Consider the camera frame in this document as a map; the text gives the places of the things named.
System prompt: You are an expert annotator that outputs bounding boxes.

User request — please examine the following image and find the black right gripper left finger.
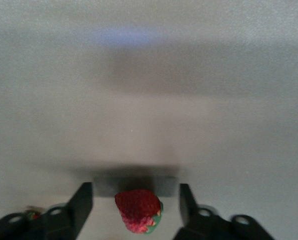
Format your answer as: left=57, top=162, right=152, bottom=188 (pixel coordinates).
left=0, top=182, right=93, bottom=240

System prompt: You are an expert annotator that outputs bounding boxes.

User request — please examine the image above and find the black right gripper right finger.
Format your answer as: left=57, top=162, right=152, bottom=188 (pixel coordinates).
left=172, top=183, right=276, bottom=240

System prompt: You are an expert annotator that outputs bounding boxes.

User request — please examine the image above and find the red strawberry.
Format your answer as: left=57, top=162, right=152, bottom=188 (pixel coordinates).
left=23, top=204, right=42, bottom=221
left=114, top=188, right=164, bottom=235

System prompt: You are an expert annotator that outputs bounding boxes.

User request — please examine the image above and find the brown table cover sheet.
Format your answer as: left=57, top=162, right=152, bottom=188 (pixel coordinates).
left=0, top=0, right=298, bottom=240

